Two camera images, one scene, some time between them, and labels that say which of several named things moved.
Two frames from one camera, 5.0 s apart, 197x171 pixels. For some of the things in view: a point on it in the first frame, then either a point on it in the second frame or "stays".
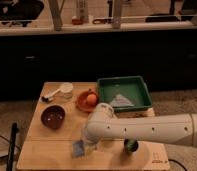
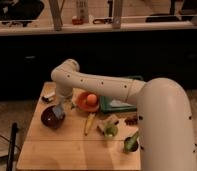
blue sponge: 78,148 → 58,111
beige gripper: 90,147 → 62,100
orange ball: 92,99 stays
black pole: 14,130 stays
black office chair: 21,11 stays
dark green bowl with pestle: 131,144 stays
